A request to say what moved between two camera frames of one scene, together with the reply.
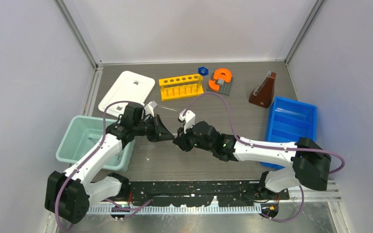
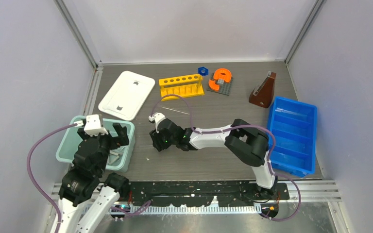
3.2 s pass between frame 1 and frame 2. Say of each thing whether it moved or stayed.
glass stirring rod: stayed
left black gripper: moved
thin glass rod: stayed
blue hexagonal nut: stayed
